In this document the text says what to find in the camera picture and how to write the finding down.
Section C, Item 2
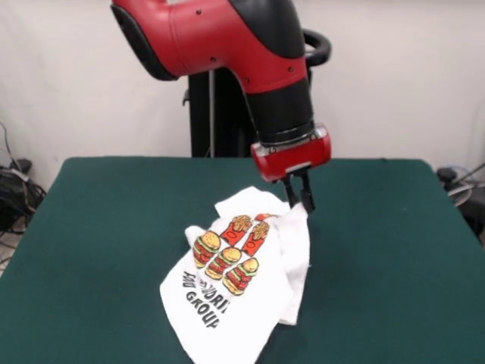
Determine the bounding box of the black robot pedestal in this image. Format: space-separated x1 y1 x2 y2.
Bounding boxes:
180 28 333 158

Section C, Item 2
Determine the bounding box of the black cable tangle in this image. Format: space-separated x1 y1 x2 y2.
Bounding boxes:
0 121 49 262

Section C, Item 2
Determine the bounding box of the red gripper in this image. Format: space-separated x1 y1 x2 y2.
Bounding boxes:
249 122 333 213

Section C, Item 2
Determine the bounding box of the white towel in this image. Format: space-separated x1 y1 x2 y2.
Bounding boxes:
158 185 313 364

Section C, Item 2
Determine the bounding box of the dark green table cloth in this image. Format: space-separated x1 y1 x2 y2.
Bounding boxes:
0 156 485 364

